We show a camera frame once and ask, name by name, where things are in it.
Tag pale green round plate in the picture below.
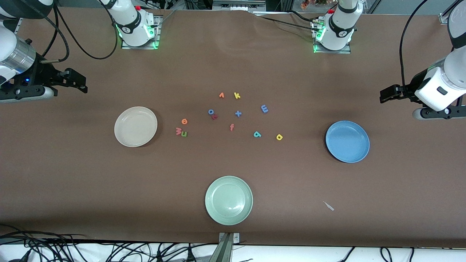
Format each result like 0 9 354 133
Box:
205 176 253 226

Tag aluminium frame behind table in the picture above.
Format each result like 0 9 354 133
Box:
212 0 267 11

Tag beige round plate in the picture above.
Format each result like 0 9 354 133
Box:
114 106 158 148

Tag orange artificial flowers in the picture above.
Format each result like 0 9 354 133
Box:
300 0 328 9

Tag aluminium corner profile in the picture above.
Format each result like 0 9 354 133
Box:
439 0 455 25

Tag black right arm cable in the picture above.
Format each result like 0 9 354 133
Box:
40 0 119 64

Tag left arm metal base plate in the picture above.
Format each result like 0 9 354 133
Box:
313 18 352 54

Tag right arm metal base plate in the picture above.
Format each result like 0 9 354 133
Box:
121 16 161 49

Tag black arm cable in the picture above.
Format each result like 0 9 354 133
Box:
40 0 119 64
399 0 429 88

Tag metal table edge bracket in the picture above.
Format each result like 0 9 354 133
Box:
218 232 240 262

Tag black cable on table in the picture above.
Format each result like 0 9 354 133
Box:
260 11 321 32

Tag black floor cable tangle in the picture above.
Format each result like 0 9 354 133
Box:
0 224 219 262

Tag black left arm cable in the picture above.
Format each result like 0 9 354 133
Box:
399 0 429 88

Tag blue round plate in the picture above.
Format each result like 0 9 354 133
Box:
325 120 370 163

